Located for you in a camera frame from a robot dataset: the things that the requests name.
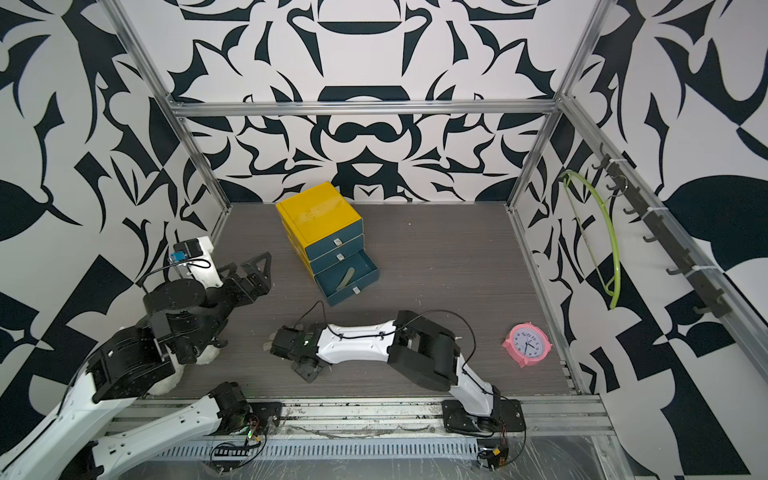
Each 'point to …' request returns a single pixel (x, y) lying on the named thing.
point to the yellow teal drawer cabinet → (327, 231)
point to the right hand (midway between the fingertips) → (311, 358)
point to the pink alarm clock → (528, 344)
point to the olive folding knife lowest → (267, 346)
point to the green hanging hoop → (585, 177)
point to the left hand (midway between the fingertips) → (250, 256)
